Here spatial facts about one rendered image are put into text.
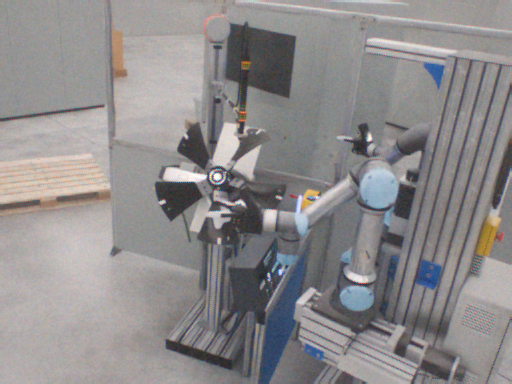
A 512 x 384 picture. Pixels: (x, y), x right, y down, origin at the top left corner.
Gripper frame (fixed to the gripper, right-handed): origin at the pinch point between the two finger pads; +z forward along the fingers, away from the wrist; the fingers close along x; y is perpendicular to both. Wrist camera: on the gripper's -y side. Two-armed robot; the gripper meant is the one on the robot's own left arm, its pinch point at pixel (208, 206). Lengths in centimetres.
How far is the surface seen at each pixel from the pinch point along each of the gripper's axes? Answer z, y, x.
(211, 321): 14, 116, 113
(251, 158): -1, 8, 119
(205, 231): 14, 38, 70
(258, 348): -22, 78, 36
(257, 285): -20.4, 27.5, -0.4
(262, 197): -13, 19, 80
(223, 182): 8, 14, 82
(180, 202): 31, 30, 86
